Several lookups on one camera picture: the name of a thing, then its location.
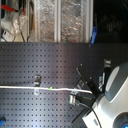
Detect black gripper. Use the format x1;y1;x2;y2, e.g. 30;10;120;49
69;67;100;107

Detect white cable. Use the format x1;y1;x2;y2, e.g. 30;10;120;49
0;85;93;94

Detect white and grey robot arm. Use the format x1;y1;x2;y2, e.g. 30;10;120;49
70;61;128;128

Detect blue clamp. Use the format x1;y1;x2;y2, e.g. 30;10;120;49
91;26;98;44

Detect black perforated board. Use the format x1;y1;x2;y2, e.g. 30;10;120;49
0;43;128;128

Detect clear plastic bin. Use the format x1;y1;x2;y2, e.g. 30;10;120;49
34;0;93;43

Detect blue object at corner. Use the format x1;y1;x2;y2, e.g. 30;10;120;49
0;116;6;127

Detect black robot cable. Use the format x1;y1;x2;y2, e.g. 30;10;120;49
77;101;102;128

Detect metal bracket on board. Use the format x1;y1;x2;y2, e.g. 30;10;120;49
104;59;111;69

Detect metal cable clip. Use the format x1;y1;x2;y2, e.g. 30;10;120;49
34;75;41;95

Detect red tool handle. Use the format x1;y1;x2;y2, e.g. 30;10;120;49
1;4;19;12

